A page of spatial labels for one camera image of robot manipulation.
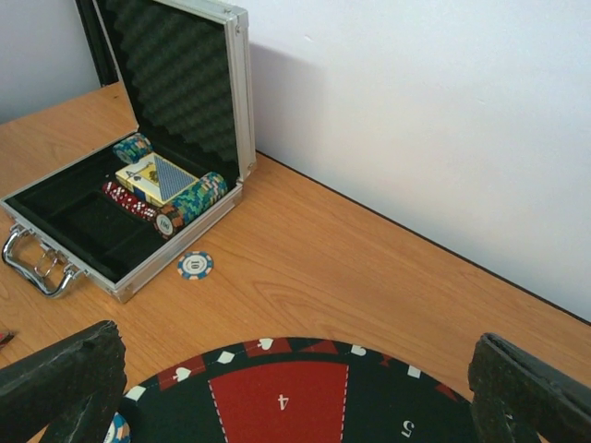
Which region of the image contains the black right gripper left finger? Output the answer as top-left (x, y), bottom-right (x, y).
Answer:
top-left (1, 320), bottom-right (127, 442)

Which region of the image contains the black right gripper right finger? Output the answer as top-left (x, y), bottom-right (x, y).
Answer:
top-left (468, 332), bottom-right (590, 442)

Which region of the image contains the poker chip stack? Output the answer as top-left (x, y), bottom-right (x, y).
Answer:
top-left (103, 413), bottom-right (131, 443)

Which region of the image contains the red dice row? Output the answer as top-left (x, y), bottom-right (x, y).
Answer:
top-left (102, 181), bottom-right (157, 222)

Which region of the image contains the round red black poker mat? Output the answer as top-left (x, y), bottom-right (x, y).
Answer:
top-left (119, 337), bottom-right (477, 442)

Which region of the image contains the boxed playing card deck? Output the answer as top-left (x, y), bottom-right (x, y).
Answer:
top-left (115, 153), bottom-right (199, 207)

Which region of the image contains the right poker chip row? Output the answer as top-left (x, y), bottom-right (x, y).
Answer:
top-left (153, 172), bottom-right (228, 239)

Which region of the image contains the poker chip row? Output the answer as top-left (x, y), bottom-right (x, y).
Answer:
top-left (112, 132), bottom-right (153, 164)
top-left (153, 172), bottom-right (228, 239)

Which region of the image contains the left poker chip row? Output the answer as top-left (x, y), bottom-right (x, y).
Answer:
top-left (112, 132), bottom-right (153, 164)

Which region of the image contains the aluminium poker chip case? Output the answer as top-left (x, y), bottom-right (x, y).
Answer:
top-left (1, 1), bottom-right (257, 303)

